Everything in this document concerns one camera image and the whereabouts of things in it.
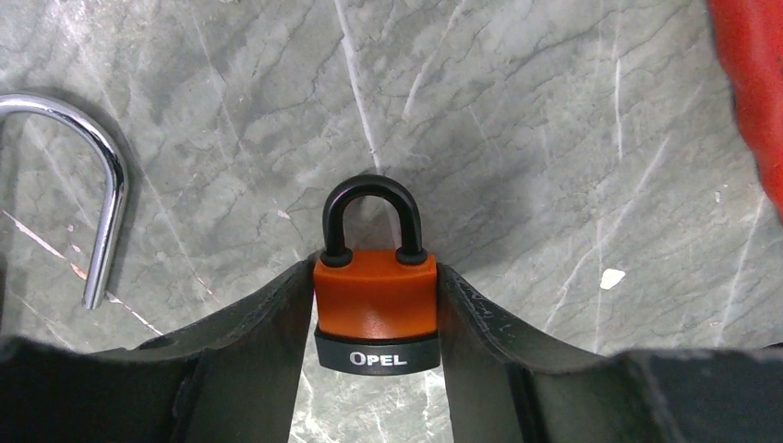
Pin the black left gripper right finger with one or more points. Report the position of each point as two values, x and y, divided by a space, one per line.
507 381

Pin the red handled adjustable wrench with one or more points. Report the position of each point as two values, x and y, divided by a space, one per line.
748 36

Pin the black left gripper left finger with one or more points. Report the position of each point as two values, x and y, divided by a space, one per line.
229 377

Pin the small orange black padlock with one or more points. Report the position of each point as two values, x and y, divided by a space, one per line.
377 309

